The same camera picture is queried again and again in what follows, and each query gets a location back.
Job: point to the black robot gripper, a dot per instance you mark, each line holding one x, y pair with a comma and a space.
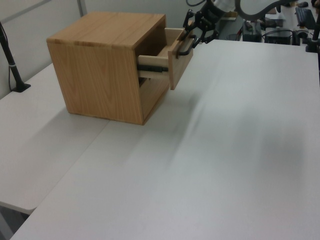
211, 12

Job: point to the small dark desk device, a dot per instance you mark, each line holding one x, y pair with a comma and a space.
252, 35

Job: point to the black electronics box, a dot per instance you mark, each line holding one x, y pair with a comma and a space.
278, 38

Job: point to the black computer keyboard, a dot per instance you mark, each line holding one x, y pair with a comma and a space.
305, 17

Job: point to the black computer mouse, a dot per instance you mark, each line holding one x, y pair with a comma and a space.
303, 4

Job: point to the light oak wooden cabinet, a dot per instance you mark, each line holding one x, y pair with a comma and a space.
95, 75

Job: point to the black clamp-mounted stand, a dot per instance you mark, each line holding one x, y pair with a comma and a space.
314, 37

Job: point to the black stand with flat base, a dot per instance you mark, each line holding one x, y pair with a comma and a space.
11, 67

